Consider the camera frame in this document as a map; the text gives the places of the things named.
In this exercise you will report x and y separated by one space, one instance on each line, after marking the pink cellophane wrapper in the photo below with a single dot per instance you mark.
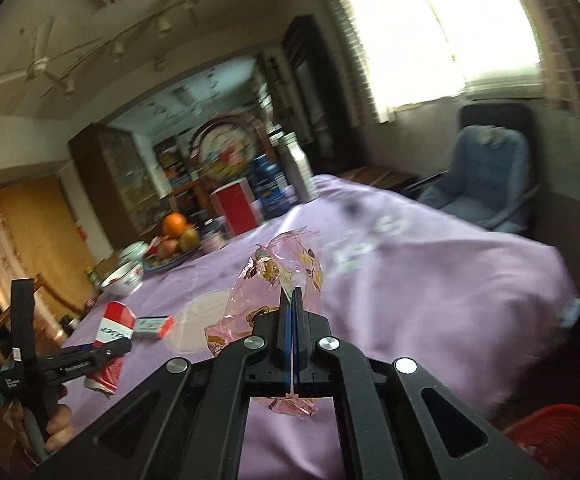
243 340

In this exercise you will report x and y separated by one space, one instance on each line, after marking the dark supplement jar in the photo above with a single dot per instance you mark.
213 236

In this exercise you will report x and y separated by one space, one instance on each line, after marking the red box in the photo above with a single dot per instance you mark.
236 203

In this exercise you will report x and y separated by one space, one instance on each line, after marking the white ceramic bowl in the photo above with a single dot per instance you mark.
125 280

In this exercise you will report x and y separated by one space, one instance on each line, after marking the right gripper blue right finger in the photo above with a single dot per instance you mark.
301 333

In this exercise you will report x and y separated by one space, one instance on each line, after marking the white lidded pot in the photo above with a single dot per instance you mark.
133 252

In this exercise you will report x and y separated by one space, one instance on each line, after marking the wooden glass cabinet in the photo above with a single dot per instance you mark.
118 185

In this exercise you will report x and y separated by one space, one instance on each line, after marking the round framed fruit picture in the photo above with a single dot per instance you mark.
224 148

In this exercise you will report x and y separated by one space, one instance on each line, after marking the blue cushioned chair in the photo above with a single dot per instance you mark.
494 174

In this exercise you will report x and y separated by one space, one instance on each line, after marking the blue fruit plate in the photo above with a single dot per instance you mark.
153 263

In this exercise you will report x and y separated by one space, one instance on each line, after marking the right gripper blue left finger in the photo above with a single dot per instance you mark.
285 339

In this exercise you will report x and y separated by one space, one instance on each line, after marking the left hand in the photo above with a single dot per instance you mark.
59 428

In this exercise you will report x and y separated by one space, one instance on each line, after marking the yellow pear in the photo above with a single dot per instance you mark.
189 240

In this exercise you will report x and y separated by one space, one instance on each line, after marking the red apple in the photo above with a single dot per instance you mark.
168 248

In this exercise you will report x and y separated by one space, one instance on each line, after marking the orange fruit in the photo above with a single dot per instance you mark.
174 225

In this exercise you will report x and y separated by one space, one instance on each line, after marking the window curtain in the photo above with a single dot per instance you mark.
412 52

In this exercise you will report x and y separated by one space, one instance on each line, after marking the red white can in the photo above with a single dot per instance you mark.
114 341

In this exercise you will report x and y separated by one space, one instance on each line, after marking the blue fish oil bottle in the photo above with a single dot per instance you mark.
268 185

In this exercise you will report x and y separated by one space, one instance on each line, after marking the silver metal bottle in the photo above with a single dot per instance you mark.
296 167

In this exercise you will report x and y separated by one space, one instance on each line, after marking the wooden armchair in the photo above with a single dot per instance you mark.
20 313

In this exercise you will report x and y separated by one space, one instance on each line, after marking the small cigarette box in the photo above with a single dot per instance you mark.
152 327

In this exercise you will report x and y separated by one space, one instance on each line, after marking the ceiling fan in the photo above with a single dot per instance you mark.
38 67

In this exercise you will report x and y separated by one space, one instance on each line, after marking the red plastic trash basket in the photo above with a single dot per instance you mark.
551 436

